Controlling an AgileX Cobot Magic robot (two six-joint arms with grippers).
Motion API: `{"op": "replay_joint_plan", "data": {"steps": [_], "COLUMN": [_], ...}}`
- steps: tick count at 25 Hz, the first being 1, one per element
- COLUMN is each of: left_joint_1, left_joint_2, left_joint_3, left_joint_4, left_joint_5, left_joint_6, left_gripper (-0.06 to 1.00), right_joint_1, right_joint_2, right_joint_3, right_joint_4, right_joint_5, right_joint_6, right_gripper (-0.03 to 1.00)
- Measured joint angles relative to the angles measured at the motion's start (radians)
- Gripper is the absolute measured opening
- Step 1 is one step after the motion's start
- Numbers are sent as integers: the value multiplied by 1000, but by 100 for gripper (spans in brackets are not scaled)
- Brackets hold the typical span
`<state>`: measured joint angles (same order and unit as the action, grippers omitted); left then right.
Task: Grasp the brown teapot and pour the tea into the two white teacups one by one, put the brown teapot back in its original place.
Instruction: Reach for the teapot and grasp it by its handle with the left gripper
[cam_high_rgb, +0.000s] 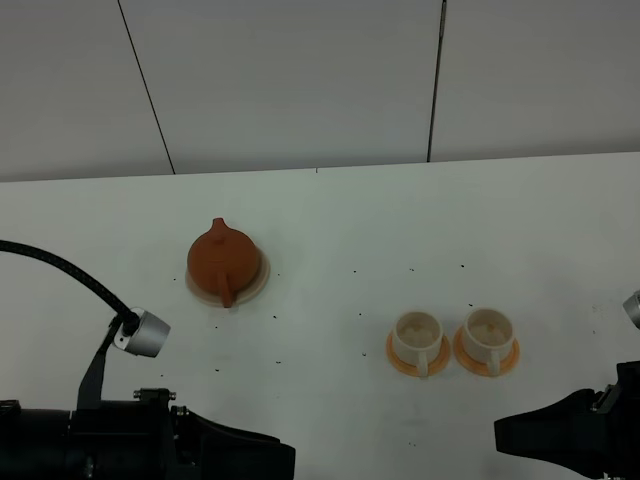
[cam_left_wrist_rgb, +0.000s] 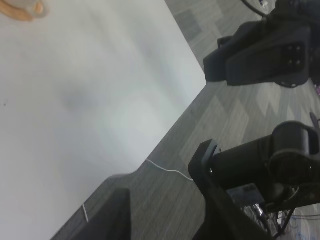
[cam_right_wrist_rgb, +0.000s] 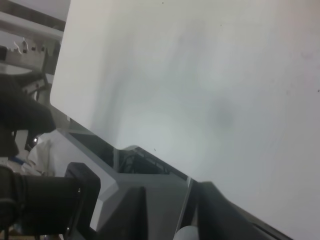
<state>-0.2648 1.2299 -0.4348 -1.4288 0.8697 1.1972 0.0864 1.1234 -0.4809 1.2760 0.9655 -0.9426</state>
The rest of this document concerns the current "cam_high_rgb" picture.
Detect orange cup saucer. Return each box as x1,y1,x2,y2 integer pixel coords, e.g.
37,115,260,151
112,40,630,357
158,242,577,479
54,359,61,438
453,329,520,377
385,333,451,377

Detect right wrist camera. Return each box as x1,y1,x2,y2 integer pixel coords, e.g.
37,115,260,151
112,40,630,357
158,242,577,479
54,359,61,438
623,290,640,329

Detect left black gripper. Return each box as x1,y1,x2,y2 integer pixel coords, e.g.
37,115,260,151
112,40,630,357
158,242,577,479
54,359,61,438
69,389,296,479

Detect right white teacup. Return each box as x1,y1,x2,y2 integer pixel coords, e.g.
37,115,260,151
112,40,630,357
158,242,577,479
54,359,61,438
458,308,516,377

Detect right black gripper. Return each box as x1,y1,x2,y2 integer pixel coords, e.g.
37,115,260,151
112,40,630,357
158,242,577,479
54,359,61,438
494,361,639,479

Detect right orange cup saucer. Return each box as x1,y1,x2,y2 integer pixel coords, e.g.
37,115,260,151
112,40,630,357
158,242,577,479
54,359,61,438
453,329,520,377

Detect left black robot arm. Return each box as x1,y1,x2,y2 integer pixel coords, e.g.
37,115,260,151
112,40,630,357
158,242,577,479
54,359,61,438
1,389,296,479

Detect left orange cup saucer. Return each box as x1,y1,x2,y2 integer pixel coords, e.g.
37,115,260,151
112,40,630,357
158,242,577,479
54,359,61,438
385,333,451,377

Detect beige round teapot coaster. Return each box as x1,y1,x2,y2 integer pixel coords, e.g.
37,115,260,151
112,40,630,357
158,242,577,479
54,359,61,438
185,249,271,308

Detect white teacup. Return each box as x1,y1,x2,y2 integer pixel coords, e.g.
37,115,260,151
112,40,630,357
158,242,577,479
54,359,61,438
390,312,445,378
458,308,516,377

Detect left white teacup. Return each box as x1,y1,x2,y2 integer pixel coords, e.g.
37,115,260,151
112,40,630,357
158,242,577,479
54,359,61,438
390,312,445,378

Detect brown clay teapot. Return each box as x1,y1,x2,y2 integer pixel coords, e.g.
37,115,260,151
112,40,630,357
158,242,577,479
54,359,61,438
187,217,260,308

